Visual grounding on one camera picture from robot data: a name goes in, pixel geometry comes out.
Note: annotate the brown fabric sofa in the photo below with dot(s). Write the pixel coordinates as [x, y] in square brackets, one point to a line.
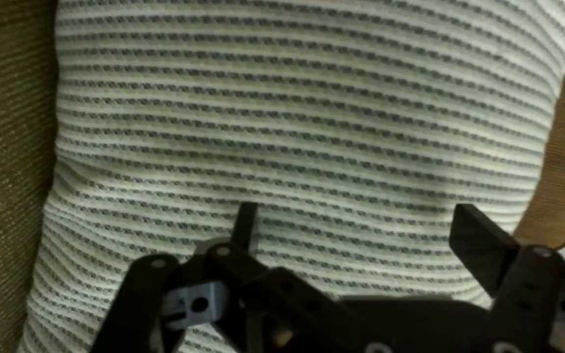
[1, 163]

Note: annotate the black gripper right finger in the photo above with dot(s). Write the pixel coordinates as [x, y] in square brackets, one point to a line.
[525, 291]

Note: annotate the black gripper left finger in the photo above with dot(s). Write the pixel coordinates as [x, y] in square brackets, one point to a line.
[142, 301]

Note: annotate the grey white striped pillow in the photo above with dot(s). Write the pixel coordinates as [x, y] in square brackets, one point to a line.
[295, 130]

